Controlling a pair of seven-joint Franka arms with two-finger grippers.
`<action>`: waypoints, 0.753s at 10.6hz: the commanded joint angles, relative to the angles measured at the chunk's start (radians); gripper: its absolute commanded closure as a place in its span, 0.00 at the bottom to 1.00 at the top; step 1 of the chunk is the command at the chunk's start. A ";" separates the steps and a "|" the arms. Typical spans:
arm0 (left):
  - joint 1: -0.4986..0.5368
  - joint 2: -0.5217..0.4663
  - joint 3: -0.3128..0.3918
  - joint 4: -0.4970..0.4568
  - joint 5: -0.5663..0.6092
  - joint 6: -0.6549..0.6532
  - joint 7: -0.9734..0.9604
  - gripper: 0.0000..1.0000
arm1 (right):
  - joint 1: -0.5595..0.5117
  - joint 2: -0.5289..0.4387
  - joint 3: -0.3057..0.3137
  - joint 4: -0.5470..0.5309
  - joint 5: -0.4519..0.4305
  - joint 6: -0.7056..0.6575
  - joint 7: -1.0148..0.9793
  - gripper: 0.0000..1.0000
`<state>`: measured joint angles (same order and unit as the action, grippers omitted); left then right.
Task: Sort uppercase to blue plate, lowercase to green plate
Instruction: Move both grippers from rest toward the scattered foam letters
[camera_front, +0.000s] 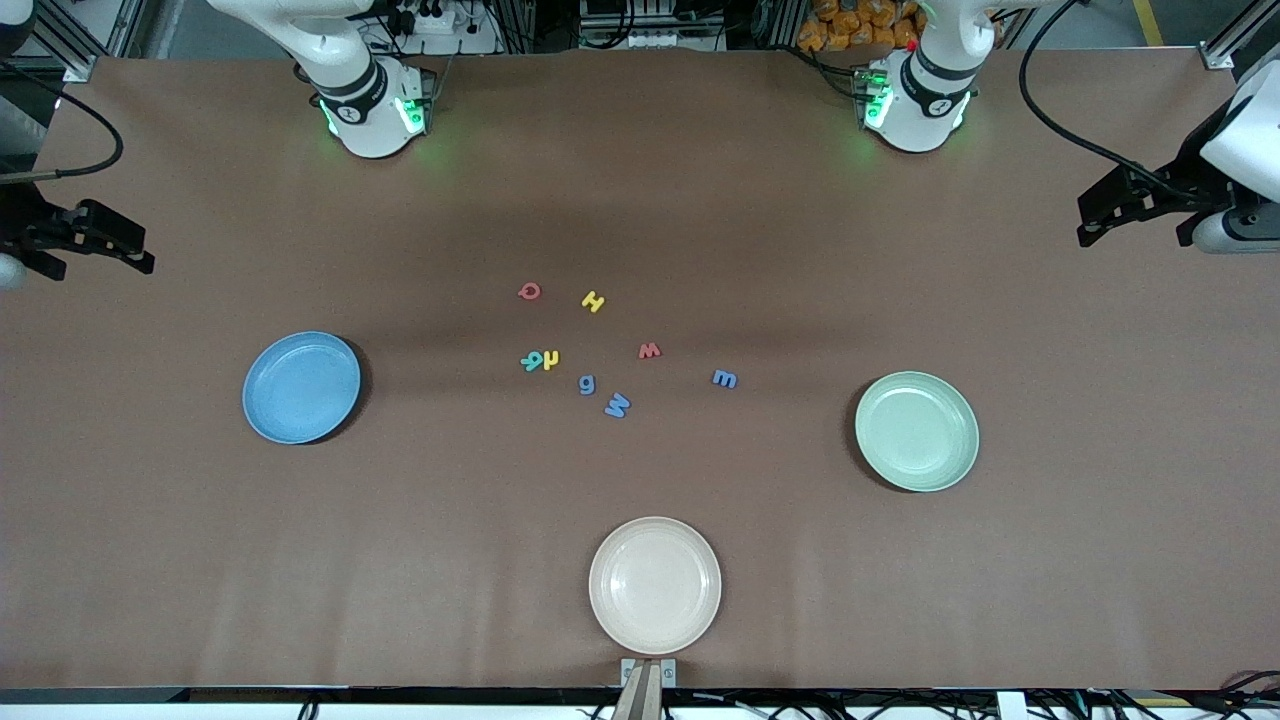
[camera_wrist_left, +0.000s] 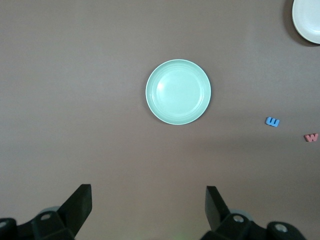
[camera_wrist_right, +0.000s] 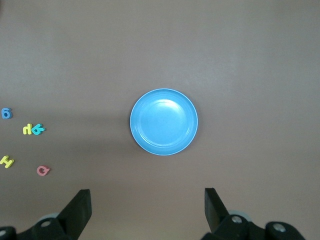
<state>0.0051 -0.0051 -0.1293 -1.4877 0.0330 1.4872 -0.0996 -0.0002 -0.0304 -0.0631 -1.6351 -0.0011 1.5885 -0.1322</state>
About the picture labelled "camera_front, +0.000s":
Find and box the black table edge profile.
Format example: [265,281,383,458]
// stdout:
[0,686,1280,707]

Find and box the white power strip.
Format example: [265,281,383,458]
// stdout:
[395,0,501,56]

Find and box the beige plate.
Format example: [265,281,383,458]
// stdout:
[588,516,723,657]

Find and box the equipment rack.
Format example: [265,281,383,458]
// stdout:
[578,0,728,51]

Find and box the brown table cover sheet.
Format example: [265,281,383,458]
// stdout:
[0,48,1280,691]

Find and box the orange items bag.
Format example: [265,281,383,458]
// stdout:
[797,0,923,53]

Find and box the aluminium frame post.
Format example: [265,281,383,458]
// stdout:
[1198,0,1280,71]
[25,0,146,83]

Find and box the blue plate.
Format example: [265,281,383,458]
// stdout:
[242,331,362,445]

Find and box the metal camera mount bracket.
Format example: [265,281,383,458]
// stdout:
[620,657,678,720]

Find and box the green plate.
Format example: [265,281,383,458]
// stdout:
[854,371,981,493]

